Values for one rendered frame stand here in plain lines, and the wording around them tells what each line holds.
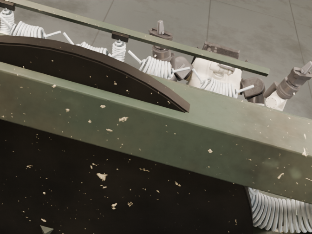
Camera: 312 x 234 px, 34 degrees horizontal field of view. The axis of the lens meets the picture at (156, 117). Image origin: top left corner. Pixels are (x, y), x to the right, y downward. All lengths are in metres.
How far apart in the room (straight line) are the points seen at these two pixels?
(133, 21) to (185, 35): 0.63
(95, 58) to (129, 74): 0.06
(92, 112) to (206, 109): 0.18
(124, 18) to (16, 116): 5.15
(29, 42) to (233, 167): 0.38
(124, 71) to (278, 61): 5.38
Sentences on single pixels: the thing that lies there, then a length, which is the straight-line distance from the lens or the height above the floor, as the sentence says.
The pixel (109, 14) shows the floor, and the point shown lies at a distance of 5.97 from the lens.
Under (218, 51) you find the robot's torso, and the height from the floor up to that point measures 1.40.
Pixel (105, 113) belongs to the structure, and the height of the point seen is 2.17.
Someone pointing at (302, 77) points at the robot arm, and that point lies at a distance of 2.44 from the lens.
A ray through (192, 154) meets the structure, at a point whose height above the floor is 2.14.
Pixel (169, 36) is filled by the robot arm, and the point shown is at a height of 1.59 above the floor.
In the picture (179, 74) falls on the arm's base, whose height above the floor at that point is 1.31.
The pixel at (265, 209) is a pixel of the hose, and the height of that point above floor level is 1.99.
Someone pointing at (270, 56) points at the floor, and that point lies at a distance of 6.14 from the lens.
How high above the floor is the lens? 2.65
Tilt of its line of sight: 36 degrees down
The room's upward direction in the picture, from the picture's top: 17 degrees clockwise
